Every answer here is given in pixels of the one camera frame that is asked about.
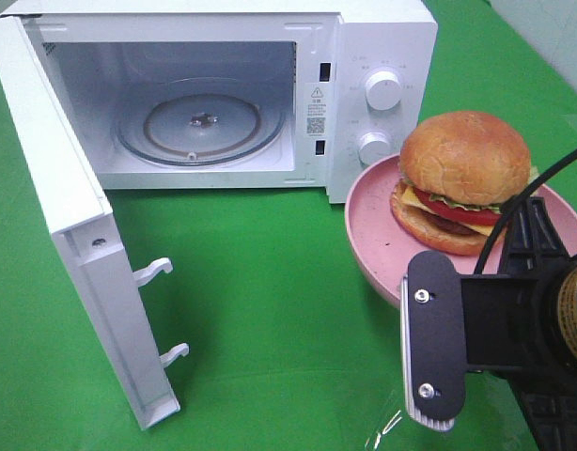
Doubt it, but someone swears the burger with bun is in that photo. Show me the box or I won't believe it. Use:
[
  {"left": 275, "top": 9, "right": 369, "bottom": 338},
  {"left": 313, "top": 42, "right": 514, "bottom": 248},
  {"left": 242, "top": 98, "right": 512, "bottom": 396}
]
[{"left": 390, "top": 111, "right": 534, "bottom": 256}]

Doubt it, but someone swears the white partition panel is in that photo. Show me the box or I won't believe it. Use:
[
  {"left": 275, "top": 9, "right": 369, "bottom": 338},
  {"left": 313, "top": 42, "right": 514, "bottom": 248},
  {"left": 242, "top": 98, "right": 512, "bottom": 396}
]
[{"left": 491, "top": 0, "right": 577, "bottom": 92}]

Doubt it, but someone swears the glass microwave turntable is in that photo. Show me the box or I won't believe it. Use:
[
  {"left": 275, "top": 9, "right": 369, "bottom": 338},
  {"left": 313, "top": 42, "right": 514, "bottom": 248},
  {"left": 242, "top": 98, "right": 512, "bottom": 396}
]
[{"left": 116, "top": 77, "right": 293, "bottom": 167}]

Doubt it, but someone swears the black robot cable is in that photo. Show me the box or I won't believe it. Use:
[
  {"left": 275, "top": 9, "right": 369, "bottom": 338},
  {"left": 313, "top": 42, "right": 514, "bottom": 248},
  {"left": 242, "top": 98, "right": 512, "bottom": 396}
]
[{"left": 472, "top": 140, "right": 577, "bottom": 276}]

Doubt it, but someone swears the white microwave knob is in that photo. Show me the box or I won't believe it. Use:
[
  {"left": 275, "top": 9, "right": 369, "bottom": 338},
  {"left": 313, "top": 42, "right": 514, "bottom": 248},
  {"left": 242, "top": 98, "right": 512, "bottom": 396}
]
[
  {"left": 365, "top": 70, "right": 402, "bottom": 111},
  {"left": 358, "top": 132, "right": 392, "bottom": 165}
]

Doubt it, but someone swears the white upper microwave knob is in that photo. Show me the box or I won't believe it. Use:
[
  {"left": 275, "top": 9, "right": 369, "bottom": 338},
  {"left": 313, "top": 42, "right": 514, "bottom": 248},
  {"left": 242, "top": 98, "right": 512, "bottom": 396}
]
[{"left": 365, "top": 70, "right": 402, "bottom": 111}]

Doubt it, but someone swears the white microwave oven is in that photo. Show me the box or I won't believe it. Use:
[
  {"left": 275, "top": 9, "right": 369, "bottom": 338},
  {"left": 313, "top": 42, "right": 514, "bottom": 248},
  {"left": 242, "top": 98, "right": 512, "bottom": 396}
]
[{"left": 0, "top": 1, "right": 438, "bottom": 203}]

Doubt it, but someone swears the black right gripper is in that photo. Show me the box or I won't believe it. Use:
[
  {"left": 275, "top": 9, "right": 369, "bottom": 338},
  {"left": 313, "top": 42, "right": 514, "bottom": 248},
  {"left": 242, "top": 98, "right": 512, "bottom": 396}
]
[{"left": 460, "top": 196, "right": 577, "bottom": 450}]

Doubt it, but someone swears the pink speckled plate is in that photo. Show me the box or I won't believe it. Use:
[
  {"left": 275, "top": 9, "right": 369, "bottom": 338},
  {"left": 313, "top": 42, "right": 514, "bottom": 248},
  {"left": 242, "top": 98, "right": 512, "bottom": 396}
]
[{"left": 345, "top": 156, "right": 577, "bottom": 308}]

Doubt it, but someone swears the white lower microwave knob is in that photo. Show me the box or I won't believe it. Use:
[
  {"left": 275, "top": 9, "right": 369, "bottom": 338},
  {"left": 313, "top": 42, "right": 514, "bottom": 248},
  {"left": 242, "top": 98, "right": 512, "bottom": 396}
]
[{"left": 358, "top": 132, "right": 392, "bottom": 165}]

